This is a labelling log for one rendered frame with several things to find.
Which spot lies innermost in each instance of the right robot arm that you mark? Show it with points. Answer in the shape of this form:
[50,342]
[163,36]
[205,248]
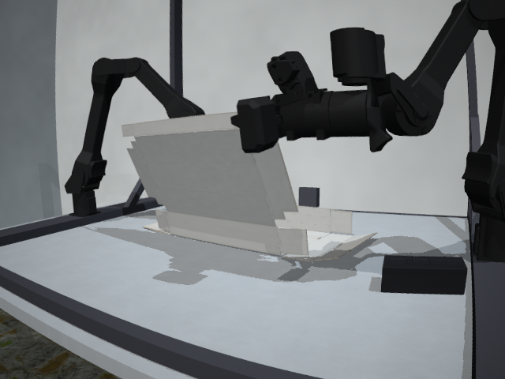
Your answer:
[106,79]

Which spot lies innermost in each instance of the white cardboard blank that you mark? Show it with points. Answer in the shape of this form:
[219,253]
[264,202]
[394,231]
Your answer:
[215,192]

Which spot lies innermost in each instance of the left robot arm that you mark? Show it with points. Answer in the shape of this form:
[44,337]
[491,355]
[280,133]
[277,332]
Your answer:
[358,59]

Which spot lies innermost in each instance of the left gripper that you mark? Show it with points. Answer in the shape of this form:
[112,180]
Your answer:
[258,118]

